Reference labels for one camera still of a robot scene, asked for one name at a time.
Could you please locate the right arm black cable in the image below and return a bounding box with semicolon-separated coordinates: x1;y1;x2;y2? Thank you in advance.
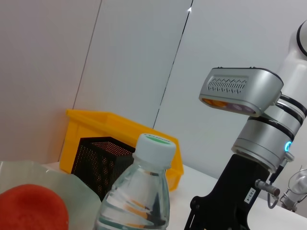
254;152;295;209

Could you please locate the yellow plastic bin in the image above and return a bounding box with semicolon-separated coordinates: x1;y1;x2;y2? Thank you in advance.
59;109;185;192

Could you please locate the translucent green wavy fruit plate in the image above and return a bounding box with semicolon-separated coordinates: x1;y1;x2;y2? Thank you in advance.
0;160;103;230

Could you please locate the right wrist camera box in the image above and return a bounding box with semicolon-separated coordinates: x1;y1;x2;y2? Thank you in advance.
198;67;284;117

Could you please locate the black mesh pen holder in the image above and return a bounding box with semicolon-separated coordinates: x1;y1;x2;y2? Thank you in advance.
71;136;137;202

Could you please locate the clear water bottle green label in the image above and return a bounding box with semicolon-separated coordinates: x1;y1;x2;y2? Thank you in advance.
94;133;177;230

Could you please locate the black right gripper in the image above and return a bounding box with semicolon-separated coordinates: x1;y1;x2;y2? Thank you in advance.
184;154;272;230

